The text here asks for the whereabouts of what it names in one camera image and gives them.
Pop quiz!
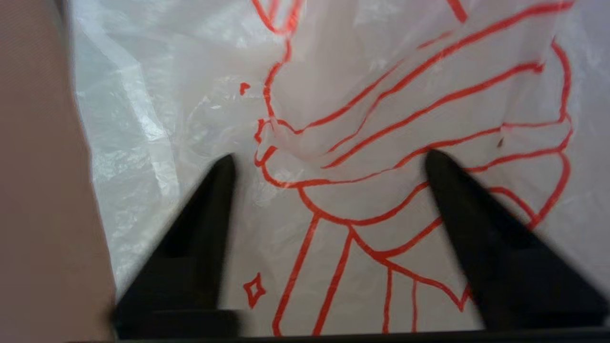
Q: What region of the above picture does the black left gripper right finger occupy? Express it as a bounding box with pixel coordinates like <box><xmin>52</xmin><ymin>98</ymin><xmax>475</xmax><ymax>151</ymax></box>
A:
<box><xmin>424</xmin><ymin>149</ymin><xmax>610</xmax><ymax>332</ymax></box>

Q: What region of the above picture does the new white orange-print bag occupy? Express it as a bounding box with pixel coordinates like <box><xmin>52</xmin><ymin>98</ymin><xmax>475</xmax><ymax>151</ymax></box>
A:
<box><xmin>67</xmin><ymin>0</ymin><xmax>610</xmax><ymax>336</ymax></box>

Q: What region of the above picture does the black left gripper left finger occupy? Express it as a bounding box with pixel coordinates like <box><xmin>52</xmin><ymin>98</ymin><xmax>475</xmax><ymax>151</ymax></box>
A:
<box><xmin>112</xmin><ymin>152</ymin><xmax>241</xmax><ymax>339</ymax></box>

